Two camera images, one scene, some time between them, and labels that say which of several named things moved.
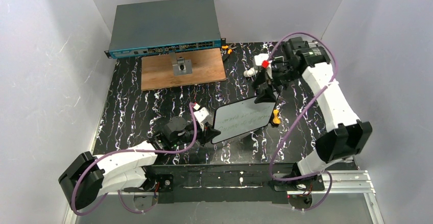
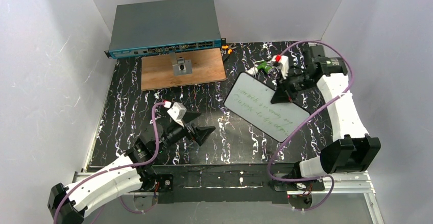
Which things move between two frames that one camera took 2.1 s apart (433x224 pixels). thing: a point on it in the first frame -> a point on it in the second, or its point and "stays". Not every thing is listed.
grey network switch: x=164 y=26 stays
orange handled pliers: x=229 y=47 stays
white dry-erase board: x=241 y=117 -> x=251 y=99
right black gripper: x=268 y=81 -> x=287 y=86
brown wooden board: x=158 y=71 stays
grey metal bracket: x=181 y=66 stays
